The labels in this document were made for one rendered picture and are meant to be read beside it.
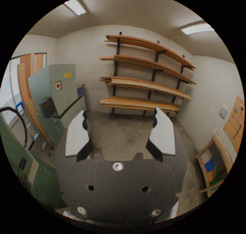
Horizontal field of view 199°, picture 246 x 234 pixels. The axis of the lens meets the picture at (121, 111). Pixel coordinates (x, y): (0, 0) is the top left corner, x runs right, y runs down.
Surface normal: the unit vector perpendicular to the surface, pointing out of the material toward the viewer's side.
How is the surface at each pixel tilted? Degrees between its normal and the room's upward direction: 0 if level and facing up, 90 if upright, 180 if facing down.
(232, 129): 90
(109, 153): 0
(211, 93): 90
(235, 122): 90
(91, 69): 90
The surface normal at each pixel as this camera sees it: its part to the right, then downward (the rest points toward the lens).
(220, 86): -0.99, -0.07
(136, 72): 0.03, 0.55
